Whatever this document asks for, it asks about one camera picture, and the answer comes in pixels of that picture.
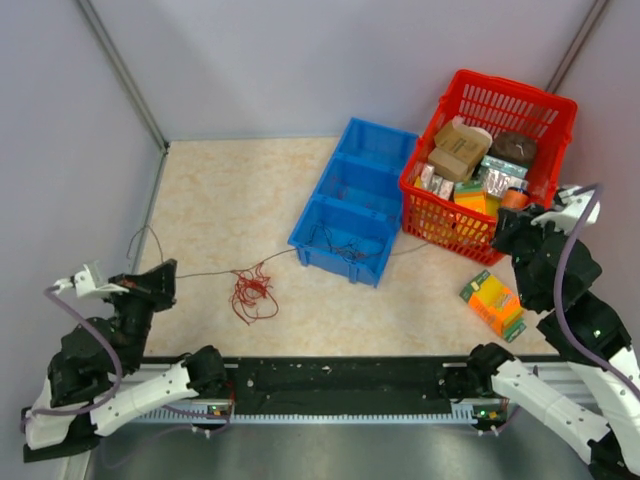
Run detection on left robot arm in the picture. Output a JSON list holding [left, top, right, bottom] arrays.
[[21, 259, 229, 463]]

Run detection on dark brown round item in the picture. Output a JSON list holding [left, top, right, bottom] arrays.
[[489, 131, 538, 165]]

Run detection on aluminium corner post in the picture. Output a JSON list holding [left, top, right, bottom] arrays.
[[544, 0, 612, 94], [73, 0, 169, 155]]

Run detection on upper brown cardboard box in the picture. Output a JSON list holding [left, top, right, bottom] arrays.
[[434, 117, 492, 166]]

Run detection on right aluminium corner post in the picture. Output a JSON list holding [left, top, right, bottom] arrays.
[[544, 0, 612, 94]]

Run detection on blue three-compartment bin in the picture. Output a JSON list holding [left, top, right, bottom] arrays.
[[288, 118, 418, 287]]

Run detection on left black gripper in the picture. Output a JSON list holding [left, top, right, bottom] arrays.
[[103, 258, 179, 372]]

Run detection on teal tissue pack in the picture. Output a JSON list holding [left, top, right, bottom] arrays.
[[479, 155, 528, 197]]

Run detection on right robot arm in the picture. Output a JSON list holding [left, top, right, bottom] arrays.
[[439, 205, 639, 479]]

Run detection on left aluminium corner post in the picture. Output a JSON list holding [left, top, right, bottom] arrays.
[[73, 0, 169, 155]]

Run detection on yellow sponge pack in basket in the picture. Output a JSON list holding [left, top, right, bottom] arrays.
[[453, 180, 501, 217]]

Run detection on orange yellow sponge pack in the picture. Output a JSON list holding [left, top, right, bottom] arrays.
[[459, 270, 526, 343]]

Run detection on brown cardboard box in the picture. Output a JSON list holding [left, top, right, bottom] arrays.
[[434, 117, 492, 166], [428, 148, 473, 183]]

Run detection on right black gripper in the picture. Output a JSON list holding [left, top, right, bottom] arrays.
[[486, 201, 566, 307]]

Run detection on black thin wire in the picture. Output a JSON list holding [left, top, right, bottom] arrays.
[[305, 223, 386, 262]]

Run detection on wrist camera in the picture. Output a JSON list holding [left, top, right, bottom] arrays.
[[531, 185, 596, 234], [52, 261, 129, 299]]

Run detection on white cable duct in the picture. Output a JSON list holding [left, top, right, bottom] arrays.
[[134, 404, 478, 425]]

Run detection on red wire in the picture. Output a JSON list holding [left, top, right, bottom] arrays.
[[228, 259, 280, 326]]

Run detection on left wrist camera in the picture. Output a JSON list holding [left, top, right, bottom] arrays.
[[52, 261, 129, 299]]

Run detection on silver foil packets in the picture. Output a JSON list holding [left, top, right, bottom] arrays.
[[413, 163, 454, 200]]

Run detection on red plastic basket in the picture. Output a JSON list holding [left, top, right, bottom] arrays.
[[399, 69, 578, 265]]

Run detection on thin brown wire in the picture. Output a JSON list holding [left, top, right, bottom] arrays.
[[127, 224, 431, 281]]

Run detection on orange bottle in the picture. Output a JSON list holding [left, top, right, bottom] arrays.
[[501, 186, 530, 210]]

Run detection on lower brown cardboard box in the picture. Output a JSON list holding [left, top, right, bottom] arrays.
[[428, 148, 473, 183]]

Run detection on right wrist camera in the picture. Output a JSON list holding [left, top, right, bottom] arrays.
[[531, 185, 596, 234]]

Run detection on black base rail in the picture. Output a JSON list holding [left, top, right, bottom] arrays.
[[225, 356, 497, 415]]

